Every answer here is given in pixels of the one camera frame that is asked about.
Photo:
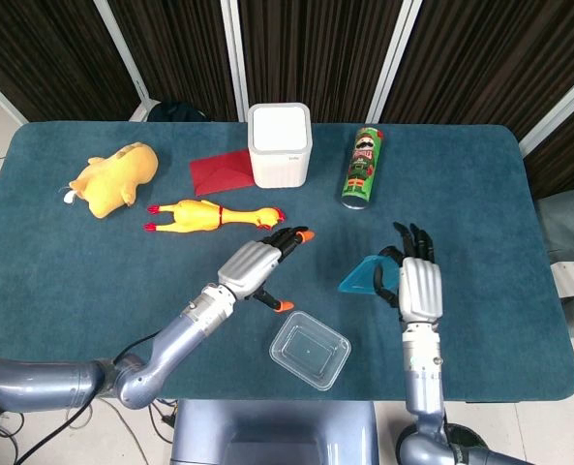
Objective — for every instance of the teal felt table cloth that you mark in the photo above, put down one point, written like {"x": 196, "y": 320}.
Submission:
{"x": 485, "y": 315}

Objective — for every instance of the red cloth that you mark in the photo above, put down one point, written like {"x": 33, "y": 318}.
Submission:
{"x": 219, "y": 174}

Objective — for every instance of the grey chair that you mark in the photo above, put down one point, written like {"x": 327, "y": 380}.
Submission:
{"x": 569, "y": 223}

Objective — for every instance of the blue-grey robot torso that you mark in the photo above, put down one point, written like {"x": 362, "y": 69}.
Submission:
{"x": 274, "y": 431}

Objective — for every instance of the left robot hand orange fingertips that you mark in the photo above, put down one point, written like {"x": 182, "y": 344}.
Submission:
{"x": 245, "y": 266}

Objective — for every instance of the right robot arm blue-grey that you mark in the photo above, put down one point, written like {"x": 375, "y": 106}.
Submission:
{"x": 424, "y": 378}

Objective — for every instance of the black bag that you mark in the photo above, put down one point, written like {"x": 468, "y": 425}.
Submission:
{"x": 175, "y": 112}

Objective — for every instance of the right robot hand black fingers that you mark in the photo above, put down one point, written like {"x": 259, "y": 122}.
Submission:
{"x": 419, "y": 288}

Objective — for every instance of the dark slatted partition screen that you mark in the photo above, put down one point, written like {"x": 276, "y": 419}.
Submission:
{"x": 315, "y": 53}

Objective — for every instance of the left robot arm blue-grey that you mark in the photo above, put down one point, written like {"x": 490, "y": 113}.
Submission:
{"x": 194, "y": 324}

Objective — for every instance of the yellow plush toy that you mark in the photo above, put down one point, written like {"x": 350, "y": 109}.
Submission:
{"x": 114, "y": 179}

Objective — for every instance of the yellow rubber chicken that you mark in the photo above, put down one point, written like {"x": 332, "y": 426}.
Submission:
{"x": 194, "y": 215}

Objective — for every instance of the black trash bin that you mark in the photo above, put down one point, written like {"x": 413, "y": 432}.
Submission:
{"x": 465, "y": 436}

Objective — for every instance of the green Pringles can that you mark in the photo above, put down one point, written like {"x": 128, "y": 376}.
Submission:
{"x": 362, "y": 167}

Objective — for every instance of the blue container lid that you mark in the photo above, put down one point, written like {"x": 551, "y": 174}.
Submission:
{"x": 359, "y": 278}

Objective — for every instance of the white square bin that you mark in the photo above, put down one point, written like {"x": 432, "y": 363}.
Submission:
{"x": 279, "y": 145}

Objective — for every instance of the clear plastic container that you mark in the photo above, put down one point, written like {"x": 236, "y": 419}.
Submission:
{"x": 311, "y": 351}

